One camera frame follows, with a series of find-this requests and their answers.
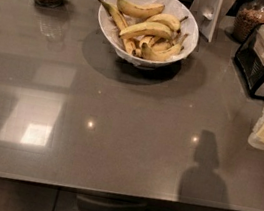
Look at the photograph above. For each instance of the white standing card holder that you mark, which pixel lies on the white standing card holder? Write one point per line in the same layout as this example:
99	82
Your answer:
208	13

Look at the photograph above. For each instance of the white bowl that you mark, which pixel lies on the white bowl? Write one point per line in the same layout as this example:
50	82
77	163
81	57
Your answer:
172	7

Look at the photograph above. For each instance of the right glass granola jar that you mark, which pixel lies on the right glass granola jar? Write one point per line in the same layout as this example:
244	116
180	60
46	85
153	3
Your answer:
249	15

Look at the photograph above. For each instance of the top yellow banana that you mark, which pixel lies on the top yellow banana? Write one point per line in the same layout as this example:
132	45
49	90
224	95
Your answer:
139	11

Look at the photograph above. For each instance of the right upper yellow banana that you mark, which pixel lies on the right upper yellow banana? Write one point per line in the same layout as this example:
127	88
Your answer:
171	21

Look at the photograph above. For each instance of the left long yellow banana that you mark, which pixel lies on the left long yellow banana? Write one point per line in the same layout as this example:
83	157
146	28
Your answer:
120	22

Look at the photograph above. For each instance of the centre large yellow banana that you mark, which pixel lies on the centre large yellow banana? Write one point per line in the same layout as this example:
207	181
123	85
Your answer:
146	28

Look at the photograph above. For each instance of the small middle yellow banana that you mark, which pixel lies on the small middle yellow banana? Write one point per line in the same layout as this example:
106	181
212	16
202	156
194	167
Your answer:
155	43

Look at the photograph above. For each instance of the front curved yellow banana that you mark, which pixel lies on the front curved yellow banana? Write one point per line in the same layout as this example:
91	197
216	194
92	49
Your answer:
163	56

